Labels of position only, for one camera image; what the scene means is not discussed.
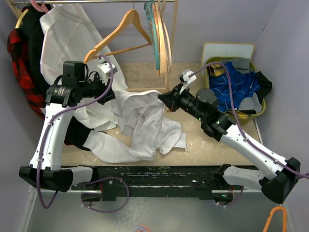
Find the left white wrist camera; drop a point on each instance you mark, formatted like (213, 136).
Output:
(104, 70)

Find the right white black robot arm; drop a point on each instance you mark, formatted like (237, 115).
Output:
(275, 175)

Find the wooden clothes rack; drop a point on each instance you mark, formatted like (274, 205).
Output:
(13, 5)

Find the yellow black cloth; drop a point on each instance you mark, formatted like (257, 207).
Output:
(215, 70)

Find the white shirt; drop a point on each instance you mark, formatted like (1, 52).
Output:
(140, 116)
(69, 34)

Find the grey cloth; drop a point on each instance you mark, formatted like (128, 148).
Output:
(241, 63)

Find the red black plaid shirt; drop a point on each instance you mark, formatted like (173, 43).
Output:
(17, 47)

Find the wooden hanger middle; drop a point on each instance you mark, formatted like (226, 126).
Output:
(163, 54)

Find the blue shirt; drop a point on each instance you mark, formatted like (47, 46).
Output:
(243, 99)

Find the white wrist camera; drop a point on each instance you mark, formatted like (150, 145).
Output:
(104, 70)
(187, 78)

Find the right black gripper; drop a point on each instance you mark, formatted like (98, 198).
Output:
(172, 99)

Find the pink hanger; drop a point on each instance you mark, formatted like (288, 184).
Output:
(40, 7)

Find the wooden hanger rightmost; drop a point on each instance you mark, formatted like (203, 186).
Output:
(162, 6)

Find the hanging black shirt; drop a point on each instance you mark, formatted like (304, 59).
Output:
(77, 133)

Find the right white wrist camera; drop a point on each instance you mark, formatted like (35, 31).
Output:
(187, 78)

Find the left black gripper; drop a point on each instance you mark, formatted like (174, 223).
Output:
(109, 96)

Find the hanging white shirt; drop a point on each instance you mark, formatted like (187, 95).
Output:
(69, 34)

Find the wooden hanger leftmost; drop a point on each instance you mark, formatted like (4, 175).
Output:
(130, 18)

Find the wooden hanger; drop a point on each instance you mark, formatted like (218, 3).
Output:
(162, 6)
(163, 54)
(130, 18)

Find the black cloth in basket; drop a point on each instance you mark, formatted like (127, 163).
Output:
(261, 86)

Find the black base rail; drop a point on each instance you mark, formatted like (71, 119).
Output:
(200, 182)

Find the yellow hanger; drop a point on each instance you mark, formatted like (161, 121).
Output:
(20, 19)

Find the teal hanger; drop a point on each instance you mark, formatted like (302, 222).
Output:
(148, 7)

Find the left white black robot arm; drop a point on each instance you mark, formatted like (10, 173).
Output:
(44, 170)

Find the olive green laundry basket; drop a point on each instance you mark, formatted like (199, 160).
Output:
(243, 116)

